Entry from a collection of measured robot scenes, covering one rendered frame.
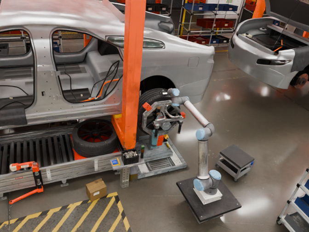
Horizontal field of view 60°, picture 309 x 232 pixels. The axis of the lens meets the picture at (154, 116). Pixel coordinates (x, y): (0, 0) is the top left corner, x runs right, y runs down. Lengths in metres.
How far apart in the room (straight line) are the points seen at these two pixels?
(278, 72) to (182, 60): 2.21
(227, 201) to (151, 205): 0.96
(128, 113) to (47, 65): 1.09
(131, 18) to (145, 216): 2.33
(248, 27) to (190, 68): 3.02
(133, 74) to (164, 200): 1.74
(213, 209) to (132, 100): 1.61
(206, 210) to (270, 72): 3.04
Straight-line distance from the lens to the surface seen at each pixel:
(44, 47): 3.34
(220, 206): 3.48
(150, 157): 4.03
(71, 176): 3.79
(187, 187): 3.54
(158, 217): 3.57
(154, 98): 3.48
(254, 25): 6.80
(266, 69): 5.44
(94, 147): 3.69
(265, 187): 4.40
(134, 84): 3.04
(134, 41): 2.84
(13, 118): 3.68
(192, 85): 4.12
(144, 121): 3.51
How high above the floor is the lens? 2.91
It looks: 34 degrees down
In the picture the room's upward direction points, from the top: 7 degrees clockwise
